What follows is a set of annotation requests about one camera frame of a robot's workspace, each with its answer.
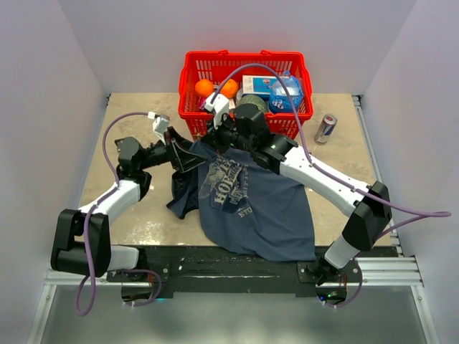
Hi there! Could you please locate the aluminium extrusion rail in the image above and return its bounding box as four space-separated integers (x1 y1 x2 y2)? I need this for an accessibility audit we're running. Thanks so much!
44 254 424 287

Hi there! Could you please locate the magenta small box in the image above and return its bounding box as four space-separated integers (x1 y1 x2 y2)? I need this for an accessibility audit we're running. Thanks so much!
198 97 207 111

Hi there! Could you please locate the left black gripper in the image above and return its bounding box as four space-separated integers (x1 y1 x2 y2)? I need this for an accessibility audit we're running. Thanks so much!
139 127 208 173

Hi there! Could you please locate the purple cable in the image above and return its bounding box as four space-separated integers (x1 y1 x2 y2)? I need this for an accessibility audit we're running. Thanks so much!
74 111 162 317
209 63 452 309

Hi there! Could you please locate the green netted melon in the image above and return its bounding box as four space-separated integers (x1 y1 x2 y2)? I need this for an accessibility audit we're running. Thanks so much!
236 95 269 113

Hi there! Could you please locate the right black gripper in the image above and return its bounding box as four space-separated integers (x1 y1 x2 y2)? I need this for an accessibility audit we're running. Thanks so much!
202 110 255 156

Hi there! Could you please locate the navy blue printed t-shirt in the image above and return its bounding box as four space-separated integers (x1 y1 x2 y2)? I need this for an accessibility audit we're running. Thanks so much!
167 141 316 262

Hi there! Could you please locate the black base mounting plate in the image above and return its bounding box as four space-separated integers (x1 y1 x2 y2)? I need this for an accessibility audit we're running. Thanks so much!
105 245 361 299

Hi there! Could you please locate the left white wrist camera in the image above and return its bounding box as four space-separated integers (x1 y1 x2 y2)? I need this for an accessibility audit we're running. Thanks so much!
152 115 170 135

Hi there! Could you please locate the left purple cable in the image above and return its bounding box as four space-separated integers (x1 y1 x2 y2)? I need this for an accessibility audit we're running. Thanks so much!
74 111 162 317

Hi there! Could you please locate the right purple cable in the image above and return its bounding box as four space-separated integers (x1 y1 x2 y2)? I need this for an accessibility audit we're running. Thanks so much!
209 63 452 309

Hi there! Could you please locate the silver blue energy drink can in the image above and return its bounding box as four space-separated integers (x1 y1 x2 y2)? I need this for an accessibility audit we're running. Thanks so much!
314 113 338 145

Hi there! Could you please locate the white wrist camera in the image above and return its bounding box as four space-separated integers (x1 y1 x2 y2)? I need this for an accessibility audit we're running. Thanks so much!
204 92 230 129
152 115 170 135

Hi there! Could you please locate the orange fruit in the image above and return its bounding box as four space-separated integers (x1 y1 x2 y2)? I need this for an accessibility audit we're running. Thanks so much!
194 79 214 98
220 79 239 99

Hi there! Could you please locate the right orange fruit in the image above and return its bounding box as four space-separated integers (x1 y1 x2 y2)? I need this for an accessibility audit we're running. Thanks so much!
220 79 239 99

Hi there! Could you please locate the red plastic shopping basket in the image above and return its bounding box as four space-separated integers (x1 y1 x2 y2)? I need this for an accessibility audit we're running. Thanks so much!
179 50 313 138

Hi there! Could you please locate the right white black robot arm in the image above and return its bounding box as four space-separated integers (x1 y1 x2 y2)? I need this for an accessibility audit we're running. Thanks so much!
202 103 392 285

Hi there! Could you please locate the left orange fruit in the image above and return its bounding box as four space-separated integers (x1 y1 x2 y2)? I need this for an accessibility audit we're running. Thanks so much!
194 79 214 98

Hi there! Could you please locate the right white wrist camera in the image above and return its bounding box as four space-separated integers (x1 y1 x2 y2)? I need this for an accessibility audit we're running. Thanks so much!
204 92 230 129

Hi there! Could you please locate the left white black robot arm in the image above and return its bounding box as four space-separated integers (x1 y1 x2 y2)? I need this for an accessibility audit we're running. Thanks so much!
51 127 206 281

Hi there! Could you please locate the blue plastic snack bag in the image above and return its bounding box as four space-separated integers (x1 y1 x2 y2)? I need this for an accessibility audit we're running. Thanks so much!
268 71 304 114

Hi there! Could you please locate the blue white carton box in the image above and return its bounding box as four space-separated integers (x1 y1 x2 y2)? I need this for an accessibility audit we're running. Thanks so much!
237 75 278 101

